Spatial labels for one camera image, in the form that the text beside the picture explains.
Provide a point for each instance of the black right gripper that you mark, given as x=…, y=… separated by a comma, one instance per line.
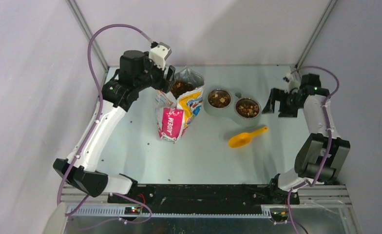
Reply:
x=279, y=94

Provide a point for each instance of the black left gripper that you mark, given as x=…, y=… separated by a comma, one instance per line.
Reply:
x=164, y=85

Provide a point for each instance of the pet food bag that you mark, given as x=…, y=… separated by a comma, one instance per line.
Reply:
x=176, y=109

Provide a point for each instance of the yellow plastic scoop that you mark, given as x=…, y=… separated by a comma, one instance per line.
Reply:
x=245, y=138

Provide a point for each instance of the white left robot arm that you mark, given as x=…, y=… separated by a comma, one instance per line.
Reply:
x=138, y=71

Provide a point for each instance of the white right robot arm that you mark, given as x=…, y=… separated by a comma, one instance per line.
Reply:
x=323, y=154

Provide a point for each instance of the right steel bowl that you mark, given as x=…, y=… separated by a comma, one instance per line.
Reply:
x=247, y=108

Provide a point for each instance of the steel bowl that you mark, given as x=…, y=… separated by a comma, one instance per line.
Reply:
x=247, y=108
x=219, y=98

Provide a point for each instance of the pale green bowl stand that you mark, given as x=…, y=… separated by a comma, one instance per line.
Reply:
x=230, y=112

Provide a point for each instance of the left steel bowl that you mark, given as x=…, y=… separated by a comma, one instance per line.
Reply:
x=219, y=98

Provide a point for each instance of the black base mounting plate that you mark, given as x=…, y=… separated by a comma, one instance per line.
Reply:
x=239, y=199

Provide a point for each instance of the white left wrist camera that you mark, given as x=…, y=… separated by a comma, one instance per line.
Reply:
x=159, y=53

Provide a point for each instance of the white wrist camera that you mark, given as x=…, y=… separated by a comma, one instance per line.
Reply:
x=159, y=53
x=292, y=83

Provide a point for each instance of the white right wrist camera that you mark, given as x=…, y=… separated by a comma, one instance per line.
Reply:
x=292, y=83

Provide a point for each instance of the aluminium frame rail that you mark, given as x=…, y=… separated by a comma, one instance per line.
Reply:
x=320, y=196

